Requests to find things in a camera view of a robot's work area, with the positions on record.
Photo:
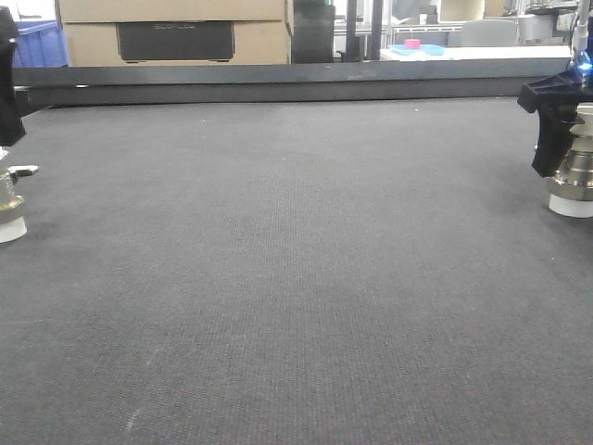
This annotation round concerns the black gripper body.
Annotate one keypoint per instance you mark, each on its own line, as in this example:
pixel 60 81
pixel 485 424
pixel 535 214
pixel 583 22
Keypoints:
pixel 568 88

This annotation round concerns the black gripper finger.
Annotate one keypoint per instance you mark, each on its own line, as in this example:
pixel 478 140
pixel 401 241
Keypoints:
pixel 12 129
pixel 554 137

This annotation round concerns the brass valve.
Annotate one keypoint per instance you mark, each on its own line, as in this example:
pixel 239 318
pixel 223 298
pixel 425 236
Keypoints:
pixel 570 188
pixel 13 225

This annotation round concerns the large cardboard box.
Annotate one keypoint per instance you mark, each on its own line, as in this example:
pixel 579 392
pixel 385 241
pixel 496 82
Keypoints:
pixel 168 33

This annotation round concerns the pink small box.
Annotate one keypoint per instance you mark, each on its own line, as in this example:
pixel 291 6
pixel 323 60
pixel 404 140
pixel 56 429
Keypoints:
pixel 412 44

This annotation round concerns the white background table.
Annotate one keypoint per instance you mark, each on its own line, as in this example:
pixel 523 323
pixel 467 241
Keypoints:
pixel 468 53

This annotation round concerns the blue plastic crate background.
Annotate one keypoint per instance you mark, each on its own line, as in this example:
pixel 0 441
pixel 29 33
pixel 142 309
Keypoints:
pixel 40 44

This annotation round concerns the light blue tray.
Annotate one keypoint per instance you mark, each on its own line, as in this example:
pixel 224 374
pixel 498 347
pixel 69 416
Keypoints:
pixel 428 50

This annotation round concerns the black cabinet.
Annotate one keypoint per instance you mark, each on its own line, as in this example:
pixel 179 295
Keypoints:
pixel 313 37

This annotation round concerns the black conveyor side rail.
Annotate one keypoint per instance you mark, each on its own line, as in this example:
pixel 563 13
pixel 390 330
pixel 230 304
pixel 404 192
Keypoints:
pixel 362 81

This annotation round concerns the black vertical post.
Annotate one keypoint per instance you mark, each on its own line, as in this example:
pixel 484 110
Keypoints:
pixel 376 29

